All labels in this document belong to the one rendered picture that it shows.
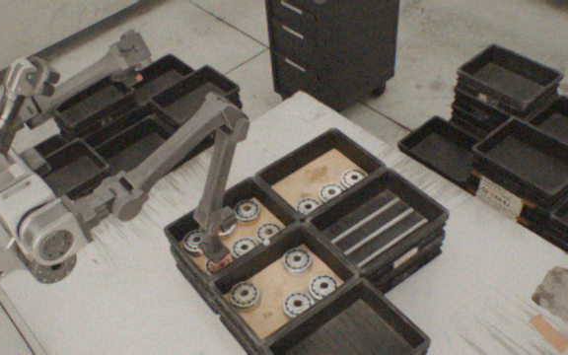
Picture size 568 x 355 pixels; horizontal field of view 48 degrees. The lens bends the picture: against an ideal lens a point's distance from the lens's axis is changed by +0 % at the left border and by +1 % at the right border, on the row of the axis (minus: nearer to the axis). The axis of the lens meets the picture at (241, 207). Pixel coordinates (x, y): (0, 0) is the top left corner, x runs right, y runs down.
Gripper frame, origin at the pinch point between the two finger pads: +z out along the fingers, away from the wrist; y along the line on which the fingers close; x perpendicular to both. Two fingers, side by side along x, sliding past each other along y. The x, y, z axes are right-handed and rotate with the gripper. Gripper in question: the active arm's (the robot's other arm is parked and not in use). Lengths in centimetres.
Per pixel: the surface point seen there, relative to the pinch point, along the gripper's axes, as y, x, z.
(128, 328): 13.1, 34.1, 17.0
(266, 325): -28.2, 3.8, 4.1
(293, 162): 14, -51, -1
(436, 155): 10, -145, 60
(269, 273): -14.0, -11.1, 4.1
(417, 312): -55, -40, 17
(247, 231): 5.8, -18.6, 4.1
